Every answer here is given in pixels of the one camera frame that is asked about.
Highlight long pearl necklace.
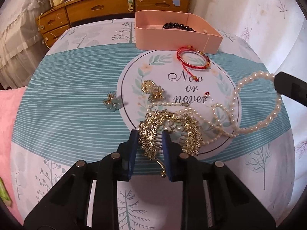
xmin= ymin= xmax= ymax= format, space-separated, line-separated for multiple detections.
xmin=144 ymin=101 xmax=240 ymax=146

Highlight wooden desk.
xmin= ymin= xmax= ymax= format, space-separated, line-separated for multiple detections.
xmin=36 ymin=0 xmax=191 ymax=48

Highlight tree print tablecloth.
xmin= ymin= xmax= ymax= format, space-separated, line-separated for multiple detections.
xmin=11 ymin=19 xmax=291 ymax=218

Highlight white floral curtain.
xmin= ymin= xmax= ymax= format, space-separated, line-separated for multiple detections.
xmin=190 ymin=0 xmax=306 ymax=223

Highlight green tissue packet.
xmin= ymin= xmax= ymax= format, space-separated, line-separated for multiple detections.
xmin=0 ymin=178 xmax=12 ymax=207

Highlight pink paper tray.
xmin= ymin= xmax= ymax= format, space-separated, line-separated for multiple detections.
xmin=135 ymin=10 xmax=223 ymax=54

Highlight yellow cable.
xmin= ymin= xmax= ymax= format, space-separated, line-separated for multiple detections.
xmin=37 ymin=13 xmax=58 ymax=50

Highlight white mug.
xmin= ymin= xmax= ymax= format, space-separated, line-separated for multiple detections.
xmin=53 ymin=0 xmax=65 ymax=6

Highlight gold flower earrings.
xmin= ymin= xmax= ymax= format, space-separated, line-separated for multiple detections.
xmin=141 ymin=80 xmax=165 ymax=102

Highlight red string bracelet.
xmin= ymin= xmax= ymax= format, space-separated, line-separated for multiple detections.
xmin=176 ymin=45 xmax=212 ymax=82

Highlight black bead bracelet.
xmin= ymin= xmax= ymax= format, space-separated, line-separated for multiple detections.
xmin=162 ymin=22 xmax=197 ymax=32

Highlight blue flower brooch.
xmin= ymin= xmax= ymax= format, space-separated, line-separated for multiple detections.
xmin=103 ymin=92 xmax=122 ymax=112

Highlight white pearl bracelet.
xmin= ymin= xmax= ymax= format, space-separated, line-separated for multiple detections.
xmin=228 ymin=70 xmax=283 ymax=135

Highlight pink quilt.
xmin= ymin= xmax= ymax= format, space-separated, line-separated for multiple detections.
xmin=1 ymin=87 xmax=26 ymax=223

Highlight white lace cover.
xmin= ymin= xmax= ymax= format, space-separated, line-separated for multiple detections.
xmin=1 ymin=0 xmax=50 ymax=89

